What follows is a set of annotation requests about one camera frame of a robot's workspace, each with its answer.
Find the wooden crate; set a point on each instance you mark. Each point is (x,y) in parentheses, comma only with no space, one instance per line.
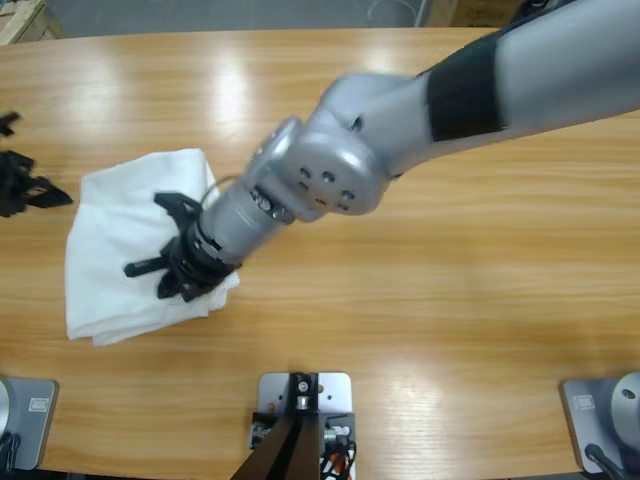
(25,17)

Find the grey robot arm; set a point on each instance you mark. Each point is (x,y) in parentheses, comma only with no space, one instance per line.
(450,110)

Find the brown cardboard box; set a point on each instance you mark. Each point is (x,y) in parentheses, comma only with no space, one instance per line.
(470,11)

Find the dark camera stand post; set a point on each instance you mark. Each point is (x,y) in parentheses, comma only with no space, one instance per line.
(295,450)

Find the white t-shirt with black print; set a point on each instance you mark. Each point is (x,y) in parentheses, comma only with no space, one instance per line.
(115,225)

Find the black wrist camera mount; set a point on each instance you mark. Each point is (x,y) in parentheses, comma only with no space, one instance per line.
(9,124)
(177,207)

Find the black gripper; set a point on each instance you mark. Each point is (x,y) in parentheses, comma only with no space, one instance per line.
(12,185)
(200,265)

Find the white mounting block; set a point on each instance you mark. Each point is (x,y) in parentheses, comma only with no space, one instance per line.
(335,395)

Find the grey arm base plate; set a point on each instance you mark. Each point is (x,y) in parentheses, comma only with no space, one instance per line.
(595,415)
(30,425)

